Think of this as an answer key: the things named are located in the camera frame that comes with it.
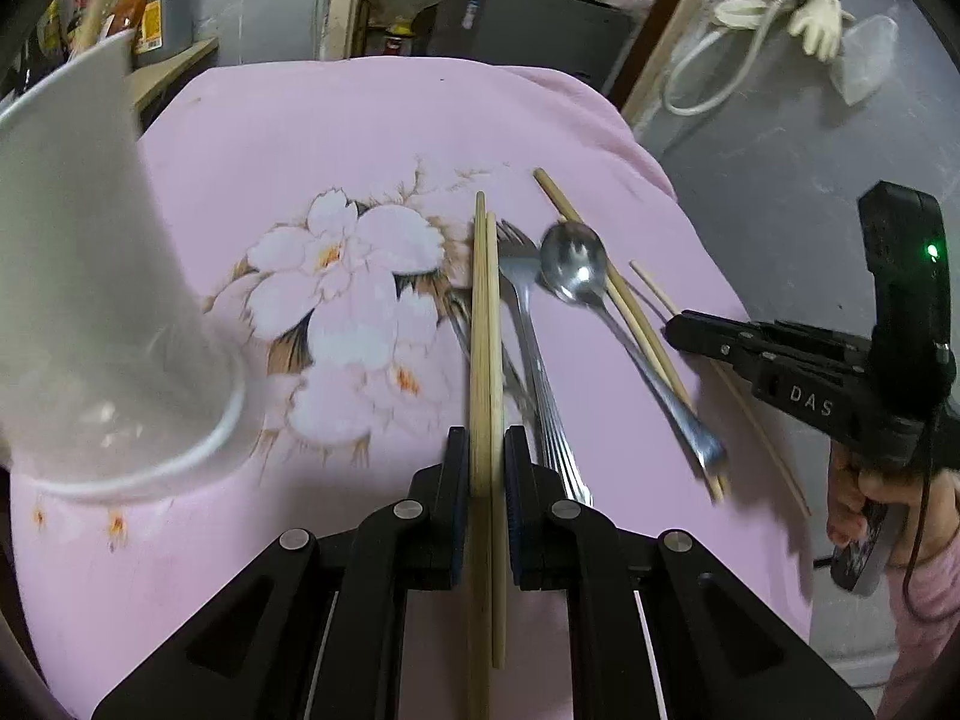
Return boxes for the white plastic utensil holder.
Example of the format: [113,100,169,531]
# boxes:
[2,32,256,502]

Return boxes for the steel fork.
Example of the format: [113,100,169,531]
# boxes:
[496,220,592,505]

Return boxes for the pink floral table cloth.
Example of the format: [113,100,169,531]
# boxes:
[11,57,812,718]

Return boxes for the dark grey cabinet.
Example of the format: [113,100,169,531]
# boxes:
[427,0,633,89]

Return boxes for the hanging mesh bag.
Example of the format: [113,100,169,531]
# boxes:
[830,13,898,107]

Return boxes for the person's right hand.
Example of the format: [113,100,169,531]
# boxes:
[827,442,958,567]

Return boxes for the large steel spoon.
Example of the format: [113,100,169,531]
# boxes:
[540,221,727,484]

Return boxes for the wooden door frame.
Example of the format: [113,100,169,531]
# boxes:
[313,0,718,128]

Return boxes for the white rubber gloves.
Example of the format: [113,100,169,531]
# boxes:
[711,0,854,64]

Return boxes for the white hose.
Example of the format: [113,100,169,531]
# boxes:
[662,0,786,119]

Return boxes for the orange spice bag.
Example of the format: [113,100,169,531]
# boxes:
[101,0,148,37]

